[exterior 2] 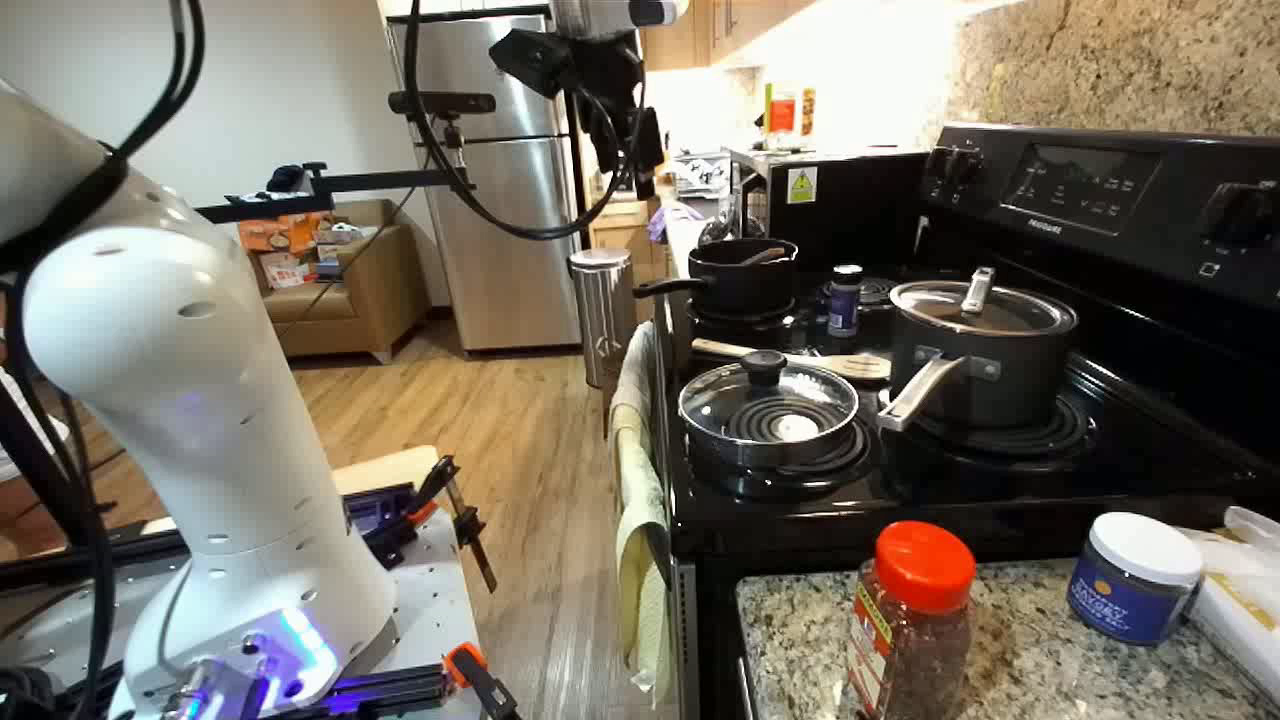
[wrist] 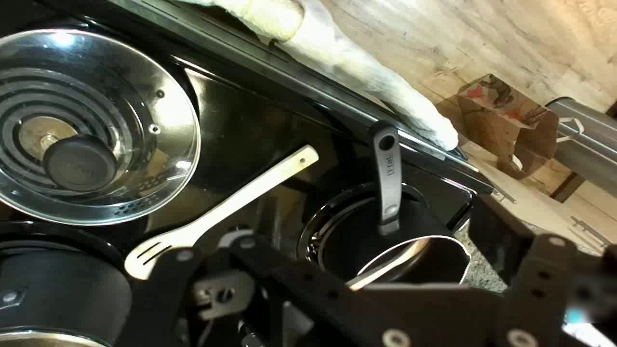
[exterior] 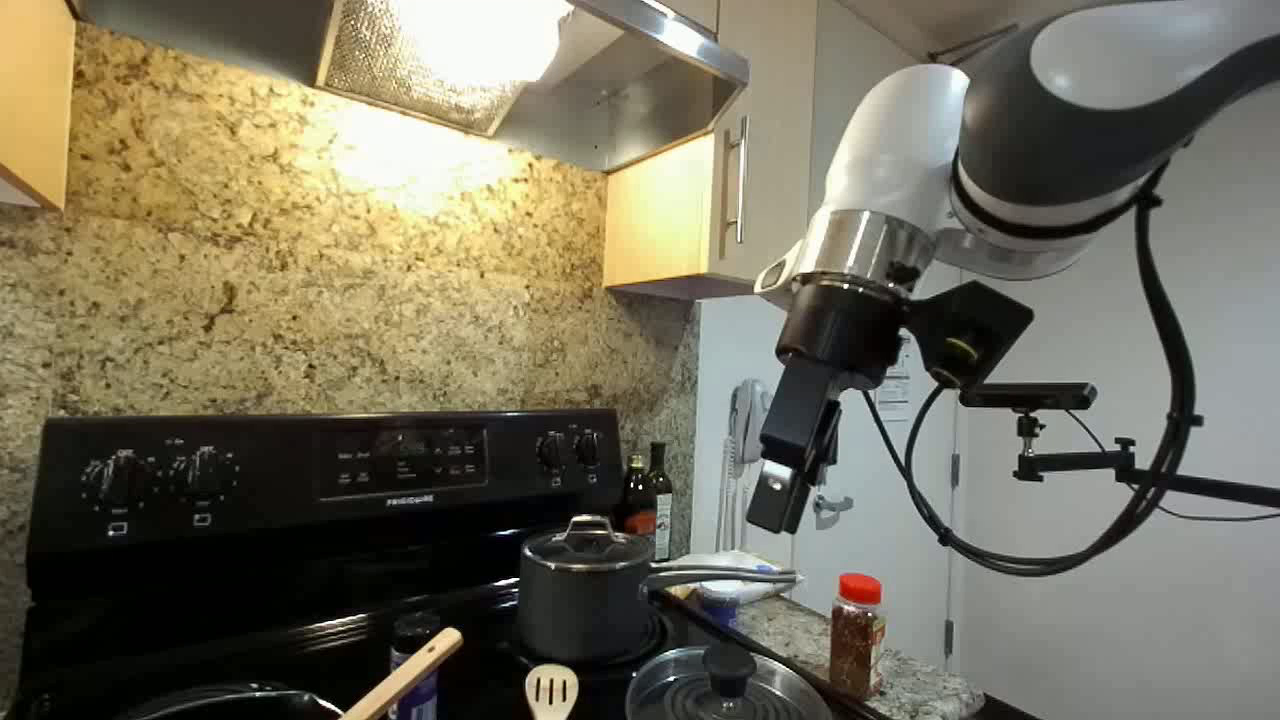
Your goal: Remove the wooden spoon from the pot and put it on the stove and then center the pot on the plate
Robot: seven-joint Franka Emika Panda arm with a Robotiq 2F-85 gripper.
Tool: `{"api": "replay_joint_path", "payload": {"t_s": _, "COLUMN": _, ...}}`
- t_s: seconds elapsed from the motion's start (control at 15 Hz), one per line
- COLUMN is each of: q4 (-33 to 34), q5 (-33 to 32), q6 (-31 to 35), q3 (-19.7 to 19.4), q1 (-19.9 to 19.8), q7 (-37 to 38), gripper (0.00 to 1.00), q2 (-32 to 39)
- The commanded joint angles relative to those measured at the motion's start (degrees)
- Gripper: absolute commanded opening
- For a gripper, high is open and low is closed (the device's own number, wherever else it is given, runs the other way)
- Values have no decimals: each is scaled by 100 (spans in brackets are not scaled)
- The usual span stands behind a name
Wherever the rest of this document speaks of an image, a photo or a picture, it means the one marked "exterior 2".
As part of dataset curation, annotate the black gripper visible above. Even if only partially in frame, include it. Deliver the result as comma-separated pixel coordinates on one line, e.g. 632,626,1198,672
489,27,662,202

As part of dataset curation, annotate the black pot with glass lid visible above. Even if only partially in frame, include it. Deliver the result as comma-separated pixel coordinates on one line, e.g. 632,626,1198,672
880,270,1080,434

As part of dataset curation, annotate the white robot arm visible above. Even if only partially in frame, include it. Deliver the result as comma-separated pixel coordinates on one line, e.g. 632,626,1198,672
0,0,396,720

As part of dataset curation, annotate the black electric stove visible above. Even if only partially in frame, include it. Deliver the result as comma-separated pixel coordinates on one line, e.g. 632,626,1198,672
662,124,1280,720

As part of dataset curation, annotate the stainless steel refrigerator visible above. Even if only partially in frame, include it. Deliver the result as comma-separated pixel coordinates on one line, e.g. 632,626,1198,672
416,4,581,351

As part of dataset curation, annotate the steel trash can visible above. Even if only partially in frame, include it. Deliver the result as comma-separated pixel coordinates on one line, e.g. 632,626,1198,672
566,248,632,391

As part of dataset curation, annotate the black back saucepan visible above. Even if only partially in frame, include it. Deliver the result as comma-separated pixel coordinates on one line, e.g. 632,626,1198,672
635,235,801,322

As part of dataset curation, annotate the yellow dish towel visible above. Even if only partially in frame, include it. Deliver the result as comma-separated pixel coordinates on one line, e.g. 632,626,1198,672
609,322,671,703

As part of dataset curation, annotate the small blue spice bottle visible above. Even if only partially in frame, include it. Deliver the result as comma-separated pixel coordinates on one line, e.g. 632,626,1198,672
829,264,862,342

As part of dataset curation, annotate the slotted wooden spatula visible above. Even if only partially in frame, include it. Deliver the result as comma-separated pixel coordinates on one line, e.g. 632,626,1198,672
691,337,893,384

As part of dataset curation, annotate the black pan with glass lid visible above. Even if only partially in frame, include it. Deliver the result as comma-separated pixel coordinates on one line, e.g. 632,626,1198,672
675,351,860,468

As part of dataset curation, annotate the red lid spice jar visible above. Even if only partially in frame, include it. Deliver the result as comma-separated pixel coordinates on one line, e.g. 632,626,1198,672
847,519,977,720

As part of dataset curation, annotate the blue jar white lid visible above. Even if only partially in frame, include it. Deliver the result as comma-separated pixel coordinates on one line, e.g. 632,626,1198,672
1068,512,1204,649

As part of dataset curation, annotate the black camera on stand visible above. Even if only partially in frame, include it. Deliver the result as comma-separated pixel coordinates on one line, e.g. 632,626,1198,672
388,91,496,150

